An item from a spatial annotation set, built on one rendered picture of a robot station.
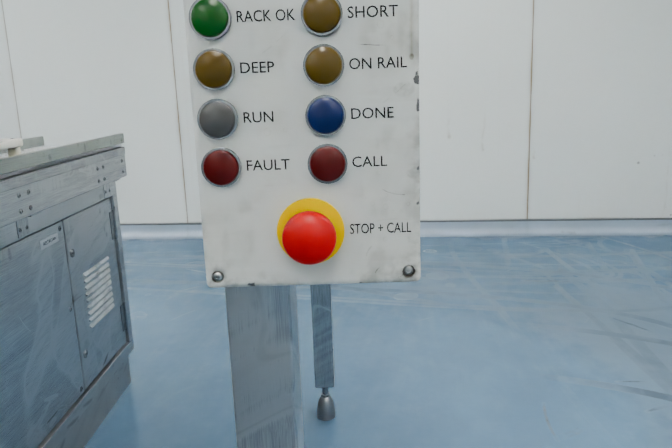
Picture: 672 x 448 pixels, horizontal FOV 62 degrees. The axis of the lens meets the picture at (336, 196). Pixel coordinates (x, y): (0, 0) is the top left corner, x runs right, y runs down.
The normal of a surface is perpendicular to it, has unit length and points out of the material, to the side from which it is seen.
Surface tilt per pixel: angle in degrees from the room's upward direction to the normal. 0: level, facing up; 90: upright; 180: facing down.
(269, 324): 90
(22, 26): 90
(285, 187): 90
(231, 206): 90
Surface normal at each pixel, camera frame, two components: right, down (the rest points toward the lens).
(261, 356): -0.01, 0.19
